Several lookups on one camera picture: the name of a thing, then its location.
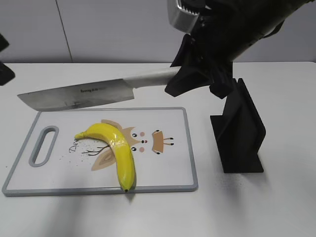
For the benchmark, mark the yellow plastic banana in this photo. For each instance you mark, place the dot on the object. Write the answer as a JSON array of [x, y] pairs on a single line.
[[118, 152]]

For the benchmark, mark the cleaver knife with speckled handle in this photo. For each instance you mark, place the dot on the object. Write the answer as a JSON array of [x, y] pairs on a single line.
[[95, 93]]

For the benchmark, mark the white cutting board grey rim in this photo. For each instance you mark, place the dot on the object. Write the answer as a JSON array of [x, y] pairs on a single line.
[[51, 162]]

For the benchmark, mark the black knife stand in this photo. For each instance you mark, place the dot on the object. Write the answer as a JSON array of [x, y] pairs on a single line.
[[239, 132]]

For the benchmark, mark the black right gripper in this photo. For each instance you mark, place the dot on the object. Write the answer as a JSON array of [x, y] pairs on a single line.
[[223, 31]]

